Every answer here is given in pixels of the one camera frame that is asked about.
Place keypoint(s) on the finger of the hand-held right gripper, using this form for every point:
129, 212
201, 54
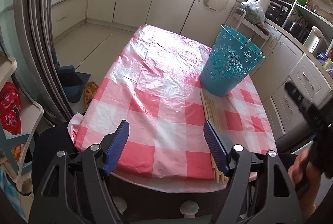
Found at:
294, 94

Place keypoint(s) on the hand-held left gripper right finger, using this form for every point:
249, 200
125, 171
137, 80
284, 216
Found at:
216, 146

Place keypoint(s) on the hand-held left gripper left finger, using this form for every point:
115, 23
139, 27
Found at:
117, 140

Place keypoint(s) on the blue perforated plastic basket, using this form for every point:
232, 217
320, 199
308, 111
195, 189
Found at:
223, 70

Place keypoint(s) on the person's right hand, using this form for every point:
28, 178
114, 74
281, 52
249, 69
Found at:
299, 168

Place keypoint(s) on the cream long cabinet row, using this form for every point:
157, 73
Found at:
286, 62

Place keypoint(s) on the patterned slipper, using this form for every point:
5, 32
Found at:
89, 91

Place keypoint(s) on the white countertop appliance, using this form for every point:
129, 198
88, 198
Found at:
314, 40

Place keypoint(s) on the pink checkered plastic tablecloth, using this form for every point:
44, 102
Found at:
156, 83

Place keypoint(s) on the white kitchen trolley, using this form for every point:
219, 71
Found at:
260, 33

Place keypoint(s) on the blue dustpan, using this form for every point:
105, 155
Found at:
75, 83

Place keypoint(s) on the black toaster oven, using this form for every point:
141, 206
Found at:
277, 12

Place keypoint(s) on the white shelf cart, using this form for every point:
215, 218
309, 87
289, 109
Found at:
31, 120

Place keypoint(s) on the clear plastic bag with greens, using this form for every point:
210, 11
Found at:
253, 10

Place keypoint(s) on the white jug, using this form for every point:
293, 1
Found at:
264, 3

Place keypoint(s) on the red floral bag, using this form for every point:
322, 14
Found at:
9, 109

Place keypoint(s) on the stainless steel refrigerator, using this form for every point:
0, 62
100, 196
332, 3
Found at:
28, 31

